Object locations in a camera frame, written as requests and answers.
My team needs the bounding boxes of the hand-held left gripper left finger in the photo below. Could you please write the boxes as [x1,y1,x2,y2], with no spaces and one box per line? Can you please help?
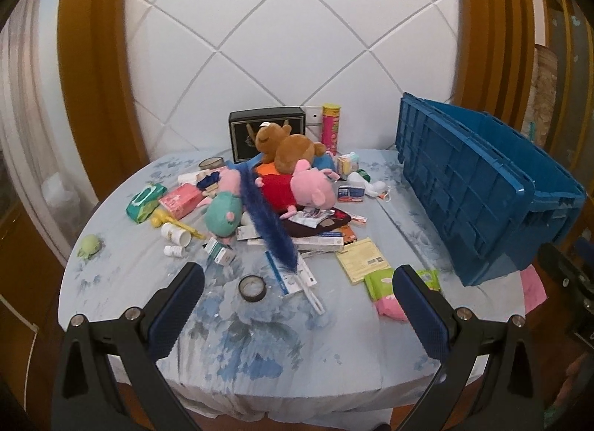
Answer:
[51,261,207,431]

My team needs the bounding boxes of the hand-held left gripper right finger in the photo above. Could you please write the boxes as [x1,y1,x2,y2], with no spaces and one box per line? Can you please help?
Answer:
[392,264,544,431]

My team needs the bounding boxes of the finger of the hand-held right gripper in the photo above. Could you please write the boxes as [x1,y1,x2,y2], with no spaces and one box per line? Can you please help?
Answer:
[537,242,594,307]

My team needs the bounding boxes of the blue plastic crate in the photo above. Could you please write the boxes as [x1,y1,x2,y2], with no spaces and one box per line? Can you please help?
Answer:
[396,92,588,288]

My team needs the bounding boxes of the pink packet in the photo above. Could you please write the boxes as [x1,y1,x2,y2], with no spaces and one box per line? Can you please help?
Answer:
[375,296,409,321]

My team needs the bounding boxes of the pink cloth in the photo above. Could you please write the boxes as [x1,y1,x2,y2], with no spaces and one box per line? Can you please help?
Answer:
[520,268,547,312]

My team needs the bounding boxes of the green pad packet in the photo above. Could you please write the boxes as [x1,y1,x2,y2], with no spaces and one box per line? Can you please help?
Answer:
[364,268,439,304]

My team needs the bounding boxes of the green white medicine box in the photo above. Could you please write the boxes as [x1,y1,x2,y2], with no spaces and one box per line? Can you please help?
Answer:
[204,238,235,267]

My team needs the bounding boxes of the white plastic bottle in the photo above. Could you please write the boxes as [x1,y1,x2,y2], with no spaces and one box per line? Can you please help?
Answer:
[161,223,191,246]

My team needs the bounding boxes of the brown tape roll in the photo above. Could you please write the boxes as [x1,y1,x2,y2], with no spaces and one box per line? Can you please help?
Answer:
[239,275,267,304]

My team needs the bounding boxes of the yellow plastic tool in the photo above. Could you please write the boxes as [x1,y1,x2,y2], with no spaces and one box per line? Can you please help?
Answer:
[151,209,206,240]

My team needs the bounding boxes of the yellow paper packet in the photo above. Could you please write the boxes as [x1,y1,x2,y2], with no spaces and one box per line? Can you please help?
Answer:
[336,238,391,284]

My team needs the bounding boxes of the pink pig plush teal body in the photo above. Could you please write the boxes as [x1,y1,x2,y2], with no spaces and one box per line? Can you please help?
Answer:
[197,168,247,239]

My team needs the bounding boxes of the pink floral tissue pack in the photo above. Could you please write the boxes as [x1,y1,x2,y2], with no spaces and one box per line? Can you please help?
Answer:
[159,183,205,219]

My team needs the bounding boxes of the green wet wipes pack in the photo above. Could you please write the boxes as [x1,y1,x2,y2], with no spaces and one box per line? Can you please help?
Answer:
[126,183,168,224]

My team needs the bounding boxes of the blue feather duster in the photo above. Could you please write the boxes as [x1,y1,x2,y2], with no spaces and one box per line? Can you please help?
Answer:
[236,166,326,317]

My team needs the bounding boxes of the long white box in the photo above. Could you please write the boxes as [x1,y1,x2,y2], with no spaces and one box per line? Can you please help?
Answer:
[246,233,346,254]

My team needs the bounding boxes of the small beige doll blue skirt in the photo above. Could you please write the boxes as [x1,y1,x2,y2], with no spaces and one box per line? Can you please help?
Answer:
[197,172,223,193]

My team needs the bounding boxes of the dark brown pouch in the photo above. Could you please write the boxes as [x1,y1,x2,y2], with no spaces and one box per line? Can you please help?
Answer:
[283,208,354,237]

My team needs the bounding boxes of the blue white box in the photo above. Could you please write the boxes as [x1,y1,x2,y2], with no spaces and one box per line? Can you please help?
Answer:
[336,182,366,202]

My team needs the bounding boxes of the clear plastic bag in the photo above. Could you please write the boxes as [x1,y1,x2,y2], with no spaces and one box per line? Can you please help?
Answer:
[41,173,75,209]

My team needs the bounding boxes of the pink pig plush red dress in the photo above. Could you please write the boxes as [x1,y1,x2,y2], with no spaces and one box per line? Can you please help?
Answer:
[260,159,342,220]

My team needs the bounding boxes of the black gift box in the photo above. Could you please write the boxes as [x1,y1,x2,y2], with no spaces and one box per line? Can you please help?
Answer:
[228,107,306,163]

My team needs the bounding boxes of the brown bear plush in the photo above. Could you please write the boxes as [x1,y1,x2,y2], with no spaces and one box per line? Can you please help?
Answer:
[254,122,328,175]

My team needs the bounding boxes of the yellow pink chips can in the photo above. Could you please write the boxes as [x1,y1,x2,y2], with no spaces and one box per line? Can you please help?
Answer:
[322,103,342,156]

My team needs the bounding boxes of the small light green plush keychain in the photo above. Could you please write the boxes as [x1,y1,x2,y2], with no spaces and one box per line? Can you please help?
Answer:
[78,235,103,259]

